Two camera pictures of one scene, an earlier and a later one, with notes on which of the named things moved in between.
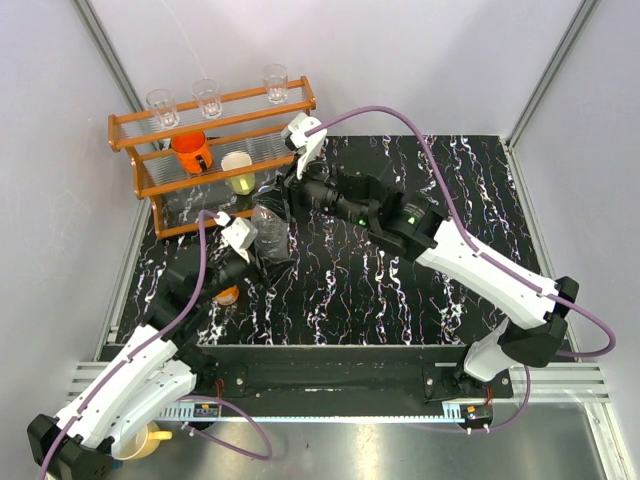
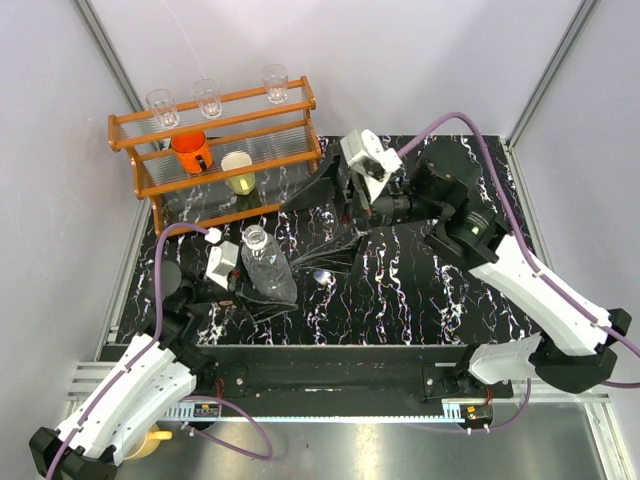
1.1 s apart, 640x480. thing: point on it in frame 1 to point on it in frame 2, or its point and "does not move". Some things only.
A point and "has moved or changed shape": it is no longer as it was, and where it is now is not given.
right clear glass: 276,77 does not move
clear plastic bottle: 272,235 has moved or changed shape
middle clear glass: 208,97 does not move
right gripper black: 275,199 to 359,211
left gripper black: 272,270 to 256,308
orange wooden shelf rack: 196,162 does not move
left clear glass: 162,100 does not move
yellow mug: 141,441 does not move
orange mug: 193,150 does not move
